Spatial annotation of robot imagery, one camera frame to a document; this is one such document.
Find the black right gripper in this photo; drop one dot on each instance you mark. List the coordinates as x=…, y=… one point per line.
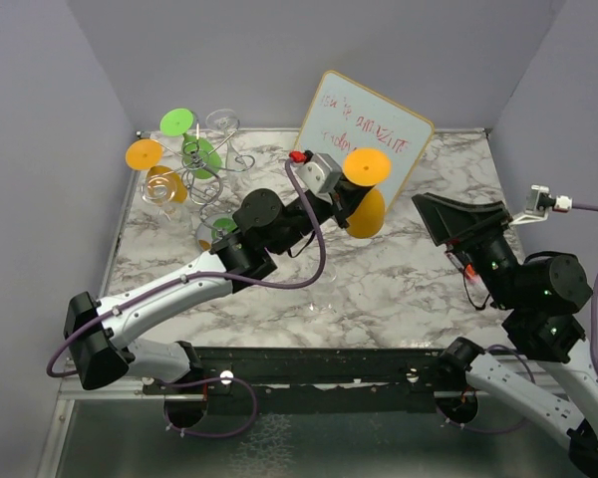
x=445, y=218

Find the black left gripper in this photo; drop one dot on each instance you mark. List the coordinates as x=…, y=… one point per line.
x=346, y=197

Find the orange plastic goblet front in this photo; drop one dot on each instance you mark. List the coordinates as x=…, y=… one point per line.
x=367, y=167

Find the orange plastic goblet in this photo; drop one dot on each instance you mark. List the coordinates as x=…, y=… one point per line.
x=145, y=155
x=367, y=167

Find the clear wine glass front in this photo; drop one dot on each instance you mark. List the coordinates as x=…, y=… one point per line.
x=322, y=292

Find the clear wine glass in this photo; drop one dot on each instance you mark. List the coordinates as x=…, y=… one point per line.
x=224, y=124
x=161, y=191
x=322, y=292

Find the green plastic wine glass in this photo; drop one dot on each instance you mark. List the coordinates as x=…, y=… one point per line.
x=197, y=153

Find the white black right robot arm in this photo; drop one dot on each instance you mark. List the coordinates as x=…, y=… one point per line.
x=542, y=296

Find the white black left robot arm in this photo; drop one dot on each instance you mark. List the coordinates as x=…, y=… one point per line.
x=106, y=336

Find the chrome wine glass rack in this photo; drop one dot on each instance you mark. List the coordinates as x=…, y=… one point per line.
x=187, y=172

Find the yellow framed whiteboard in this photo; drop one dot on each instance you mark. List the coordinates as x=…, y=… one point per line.
x=345, y=115

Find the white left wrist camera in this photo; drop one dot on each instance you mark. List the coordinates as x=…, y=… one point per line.
x=319, y=171

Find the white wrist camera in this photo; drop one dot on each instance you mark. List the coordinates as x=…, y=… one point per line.
x=319, y=171
x=539, y=203

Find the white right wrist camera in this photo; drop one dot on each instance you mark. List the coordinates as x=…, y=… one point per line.
x=539, y=203

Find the black aluminium table frame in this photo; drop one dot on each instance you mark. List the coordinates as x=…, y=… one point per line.
x=297, y=381

